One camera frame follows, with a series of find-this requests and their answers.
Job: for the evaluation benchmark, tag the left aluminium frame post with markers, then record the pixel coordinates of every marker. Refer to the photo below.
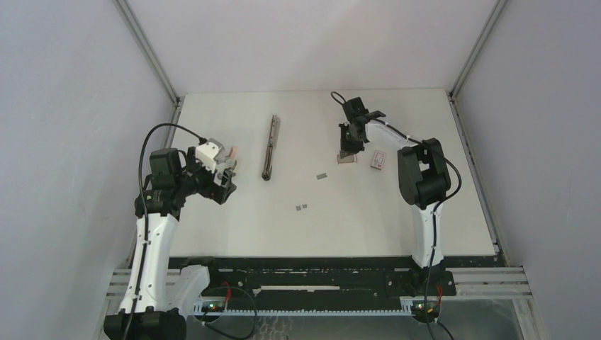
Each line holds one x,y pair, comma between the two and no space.
148,52

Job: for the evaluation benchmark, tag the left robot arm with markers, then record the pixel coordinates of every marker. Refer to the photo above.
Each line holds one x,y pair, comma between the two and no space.
148,310

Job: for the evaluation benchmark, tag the white cable duct rail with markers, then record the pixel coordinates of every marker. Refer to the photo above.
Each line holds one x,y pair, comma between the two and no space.
403,309

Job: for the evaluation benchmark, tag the aluminium frame post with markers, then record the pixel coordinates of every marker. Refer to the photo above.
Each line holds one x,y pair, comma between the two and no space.
148,52
479,45

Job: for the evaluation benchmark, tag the small beige stapler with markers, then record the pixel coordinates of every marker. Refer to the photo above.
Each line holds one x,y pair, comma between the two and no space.
230,165

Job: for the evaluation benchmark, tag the left controller board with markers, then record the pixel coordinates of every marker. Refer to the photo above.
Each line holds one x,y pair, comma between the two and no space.
213,307

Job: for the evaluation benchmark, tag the closed red staple box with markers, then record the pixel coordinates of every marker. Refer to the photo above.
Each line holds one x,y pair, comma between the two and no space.
378,160

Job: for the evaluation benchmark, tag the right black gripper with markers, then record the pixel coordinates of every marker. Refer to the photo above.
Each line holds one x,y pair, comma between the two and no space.
346,147

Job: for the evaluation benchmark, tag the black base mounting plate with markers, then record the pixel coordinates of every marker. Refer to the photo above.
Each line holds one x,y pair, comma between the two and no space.
322,283

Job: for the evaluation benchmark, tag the controller board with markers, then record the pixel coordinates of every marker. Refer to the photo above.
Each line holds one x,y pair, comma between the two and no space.
213,307
425,312

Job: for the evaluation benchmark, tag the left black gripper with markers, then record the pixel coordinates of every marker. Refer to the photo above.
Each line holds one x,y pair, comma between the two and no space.
212,190

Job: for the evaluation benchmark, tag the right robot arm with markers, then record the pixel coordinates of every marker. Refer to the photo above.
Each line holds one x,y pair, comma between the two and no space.
423,172

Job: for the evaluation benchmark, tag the right controller board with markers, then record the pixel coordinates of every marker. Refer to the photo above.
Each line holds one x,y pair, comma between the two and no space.
425,312

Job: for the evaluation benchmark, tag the right aluminium frame post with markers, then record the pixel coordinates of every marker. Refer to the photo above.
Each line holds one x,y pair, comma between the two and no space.
479,45

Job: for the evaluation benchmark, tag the grey black long stapler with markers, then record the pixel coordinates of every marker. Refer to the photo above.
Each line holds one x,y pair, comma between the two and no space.
271,147

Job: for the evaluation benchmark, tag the small pink white stapler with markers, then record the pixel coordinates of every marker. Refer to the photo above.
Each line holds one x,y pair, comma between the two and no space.
232,154

